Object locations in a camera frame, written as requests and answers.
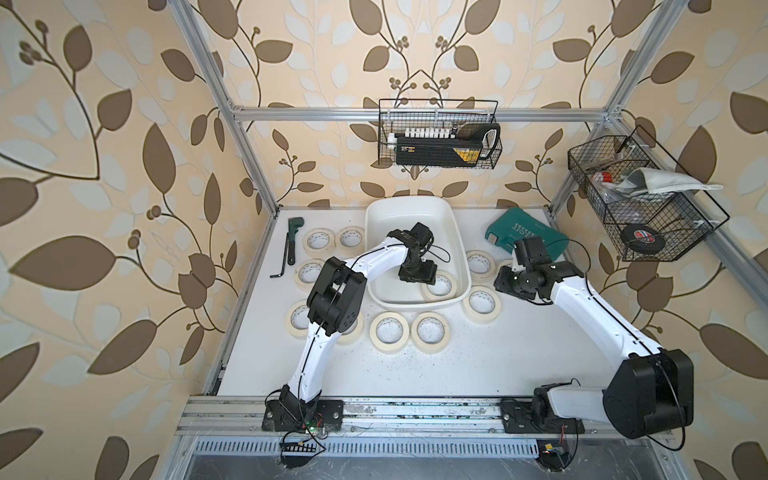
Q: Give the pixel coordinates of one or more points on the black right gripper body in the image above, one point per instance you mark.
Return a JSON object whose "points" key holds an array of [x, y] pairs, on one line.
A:
{"points": [[513, 282]]}

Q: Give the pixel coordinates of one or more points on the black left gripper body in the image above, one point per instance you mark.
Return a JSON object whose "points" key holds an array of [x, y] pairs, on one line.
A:
{"points": [[427, 275]]}

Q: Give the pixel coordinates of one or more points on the cream masking tape roll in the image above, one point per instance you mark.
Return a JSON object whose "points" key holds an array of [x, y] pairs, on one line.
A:
{"points": [[511, 262], [481, 265], [351, 240], [445, 287], [307, 274], [319, 243], [482, 305], [430, 333], [354, 333], [389, 332], [297, 321]]}

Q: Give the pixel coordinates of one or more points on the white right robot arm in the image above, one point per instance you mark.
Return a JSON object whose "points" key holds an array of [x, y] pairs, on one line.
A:
{"points": [[652, 388]]}

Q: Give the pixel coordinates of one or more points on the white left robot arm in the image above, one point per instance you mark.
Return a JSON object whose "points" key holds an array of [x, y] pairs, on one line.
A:
{"points": [[335, 300]]}

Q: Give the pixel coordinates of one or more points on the white plastic storage box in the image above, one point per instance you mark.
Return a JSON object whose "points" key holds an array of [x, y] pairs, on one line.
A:
{"points": [[383, 216]]}

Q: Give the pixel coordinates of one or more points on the black yellow box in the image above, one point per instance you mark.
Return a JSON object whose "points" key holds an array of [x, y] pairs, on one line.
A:
{"points": [[434, 152]]}

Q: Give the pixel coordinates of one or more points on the green tool case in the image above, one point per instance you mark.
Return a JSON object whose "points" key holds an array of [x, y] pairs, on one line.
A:
{"points": [[515, 224]]}

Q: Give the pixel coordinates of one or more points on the black round disc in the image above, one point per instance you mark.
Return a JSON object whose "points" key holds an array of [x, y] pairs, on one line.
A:
{"points": [[642, 239]]}

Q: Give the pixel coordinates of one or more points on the green pipe wrench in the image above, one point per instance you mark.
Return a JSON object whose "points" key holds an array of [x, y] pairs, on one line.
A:
{"points": [[294, 224]]}

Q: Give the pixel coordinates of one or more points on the grey cloth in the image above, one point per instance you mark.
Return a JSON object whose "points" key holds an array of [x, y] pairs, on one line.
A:
{"points": [[648, 181]]}

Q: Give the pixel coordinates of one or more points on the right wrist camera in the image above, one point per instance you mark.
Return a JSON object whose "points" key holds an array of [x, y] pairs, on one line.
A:
{"points": [[531, 252]]}

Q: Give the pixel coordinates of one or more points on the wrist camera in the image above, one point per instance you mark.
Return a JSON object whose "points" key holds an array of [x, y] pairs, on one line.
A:
{"points": [[531, 252], [421, 236]]}

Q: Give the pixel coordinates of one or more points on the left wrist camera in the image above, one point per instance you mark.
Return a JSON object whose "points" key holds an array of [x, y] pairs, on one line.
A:
{"points": [[421, 236]]}

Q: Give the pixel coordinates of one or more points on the black wire basket right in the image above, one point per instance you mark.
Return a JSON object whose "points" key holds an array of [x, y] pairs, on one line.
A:
{"points": [[684, 218]]}

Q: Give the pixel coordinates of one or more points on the black wire basket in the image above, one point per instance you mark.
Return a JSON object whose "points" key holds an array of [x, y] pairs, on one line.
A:
{"points": [[468, 119], [684, 218]]}

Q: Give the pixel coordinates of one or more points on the black wire basket rear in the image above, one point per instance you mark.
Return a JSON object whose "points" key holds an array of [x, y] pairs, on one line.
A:
{"points": [[468, 119]]}

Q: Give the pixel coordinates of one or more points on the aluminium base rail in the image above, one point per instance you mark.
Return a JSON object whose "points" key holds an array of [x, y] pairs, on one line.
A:
{"points": [[391, 416]]}

